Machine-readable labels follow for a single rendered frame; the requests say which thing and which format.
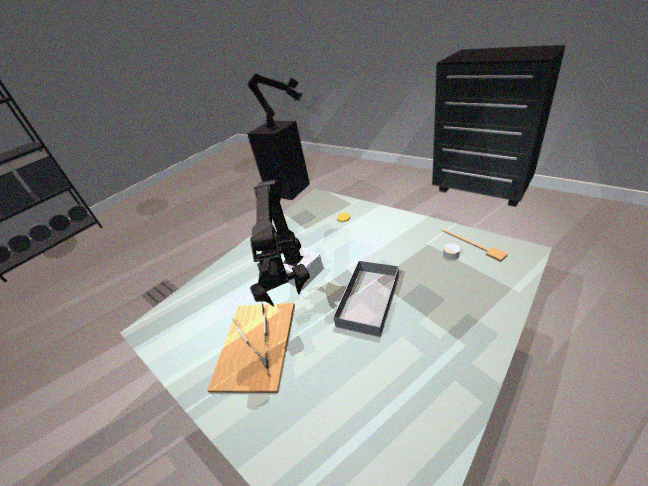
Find wooden board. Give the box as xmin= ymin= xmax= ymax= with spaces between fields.
xmin=207 ymin=303 xmax=295 ymax=393

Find white short cylinder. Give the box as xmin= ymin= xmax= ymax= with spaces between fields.
xmin=443 ymin=244 xmax=460 ymax=260

